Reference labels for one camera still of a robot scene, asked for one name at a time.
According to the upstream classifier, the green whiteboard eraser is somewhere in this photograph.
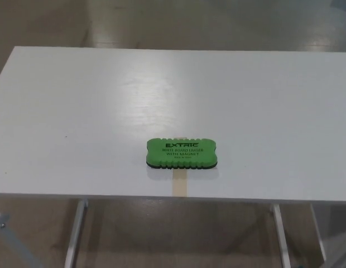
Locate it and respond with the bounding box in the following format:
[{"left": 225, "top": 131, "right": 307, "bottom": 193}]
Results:
[{"left": 146, "top": 136, "right": 217, "bottom": 170}]

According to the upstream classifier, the grey metal frame with bolts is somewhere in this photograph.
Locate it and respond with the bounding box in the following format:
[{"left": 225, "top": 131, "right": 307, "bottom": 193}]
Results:
[{"left": 0, "top": 210, "right": 45, "bottom": 268}]

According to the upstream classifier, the white metal table leg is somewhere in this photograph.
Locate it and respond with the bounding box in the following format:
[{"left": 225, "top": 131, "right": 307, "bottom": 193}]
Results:
[
  {"left": 310, "top": 203, "right": 328, "bottom": 263},
  {"left": 272, "top": 203, "right": 291, "bottom": 268},
  {"left": 64, "top": 199, "right": 88, "bottom": 268}
]

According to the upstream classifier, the beige masking tape strip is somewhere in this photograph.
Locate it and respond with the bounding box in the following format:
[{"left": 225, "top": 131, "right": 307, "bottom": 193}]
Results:
[{"left": 171, "top": 134, "right": 189, "bottom": 197}]

